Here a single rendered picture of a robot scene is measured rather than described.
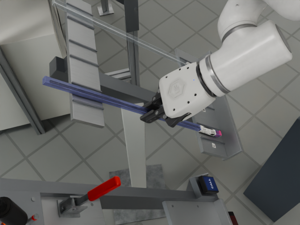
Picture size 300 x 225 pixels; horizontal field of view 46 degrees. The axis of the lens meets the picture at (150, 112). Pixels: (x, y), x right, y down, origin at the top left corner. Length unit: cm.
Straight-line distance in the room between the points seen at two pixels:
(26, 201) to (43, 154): 134
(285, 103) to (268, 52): 136
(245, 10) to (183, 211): 43
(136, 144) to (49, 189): 58
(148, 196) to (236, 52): 32
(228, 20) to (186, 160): 111
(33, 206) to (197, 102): 37
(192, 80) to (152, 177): 102
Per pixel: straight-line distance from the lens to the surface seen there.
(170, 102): 73
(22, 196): 48
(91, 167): 174
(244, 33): 70
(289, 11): 59
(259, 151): 183
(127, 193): 68
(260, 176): 149
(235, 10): 72
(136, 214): 164
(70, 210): 57
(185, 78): 73
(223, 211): 91
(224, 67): 68
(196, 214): 84
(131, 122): 99
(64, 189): 59
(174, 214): 78
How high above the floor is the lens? 160
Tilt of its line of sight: 60 degrees down
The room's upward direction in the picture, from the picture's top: straight up
